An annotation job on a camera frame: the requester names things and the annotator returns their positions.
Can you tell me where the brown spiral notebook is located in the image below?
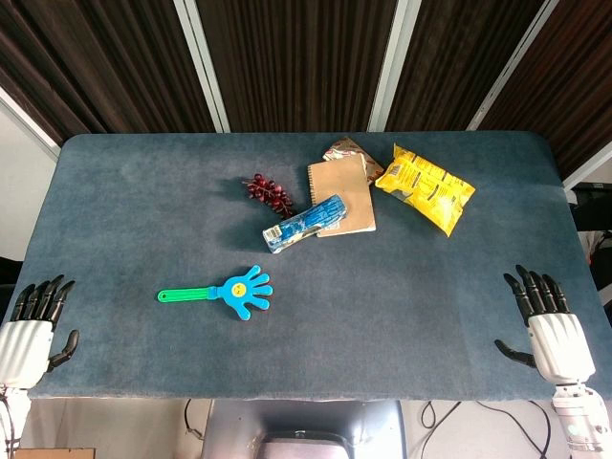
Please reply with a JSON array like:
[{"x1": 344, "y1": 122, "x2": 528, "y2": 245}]
[{"x1": 306, "y1": 152, "x2": 378, "y2": 239}]

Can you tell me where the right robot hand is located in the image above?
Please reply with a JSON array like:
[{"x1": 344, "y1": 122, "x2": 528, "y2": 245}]
[{"x1": 493, "y1": 263, "x2": 597, "y2": 385}]

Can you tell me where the brown patterned snack packet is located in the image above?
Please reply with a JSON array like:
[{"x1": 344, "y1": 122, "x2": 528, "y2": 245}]
[{"x1": 322, "y1": 136, "x2": 385, "y2": 186}]

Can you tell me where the black cable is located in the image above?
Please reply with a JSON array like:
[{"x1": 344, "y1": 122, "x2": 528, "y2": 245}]
[
  {"x1": 409, "y1": 400, "x2": 554, "y2": 459},
  {"x1": 184, "y1": 399, "x2": 206, "y2": 441}
]

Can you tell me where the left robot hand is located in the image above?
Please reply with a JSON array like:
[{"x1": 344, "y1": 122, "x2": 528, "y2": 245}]
[{"x1": 0, "y1": 273, "x2": 81, "y2": 389}]

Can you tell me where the yellow snack bag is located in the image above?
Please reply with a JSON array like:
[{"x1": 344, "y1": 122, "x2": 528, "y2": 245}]
[{"x1": 374, "y1": 142, "x2": 477, "y2": 238}]

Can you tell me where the red grape bunch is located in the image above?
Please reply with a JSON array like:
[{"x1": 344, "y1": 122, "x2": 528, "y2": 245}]
[{"x1": 241, "y1": 172, "x2": 295, "y2": 219}]

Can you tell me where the blue snack box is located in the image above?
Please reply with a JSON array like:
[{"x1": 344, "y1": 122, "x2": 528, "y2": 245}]
[{"x1": 262, "y1": 192, "x2": 351, "y2": 255}]

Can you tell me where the blue hand clapper toy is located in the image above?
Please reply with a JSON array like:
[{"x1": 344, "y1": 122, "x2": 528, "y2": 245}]
[{"x1": 157, "y1": 264, "x2": 274, "y2": 322}]

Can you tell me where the cardboard box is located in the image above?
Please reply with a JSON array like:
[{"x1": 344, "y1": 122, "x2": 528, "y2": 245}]
[{"x1": 13, "y1": 447, "x2": 97, "y2": 459}]

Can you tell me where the black equipment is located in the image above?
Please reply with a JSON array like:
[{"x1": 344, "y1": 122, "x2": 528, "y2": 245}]
[{"x1": 564, "y1": 181, "x2": 612, "y2": 290}]

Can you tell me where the blue table cloth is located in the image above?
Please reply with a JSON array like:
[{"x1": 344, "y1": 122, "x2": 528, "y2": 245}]
[{"x1": 0, "y1": 132, "x2": 609, "y2": 403}]

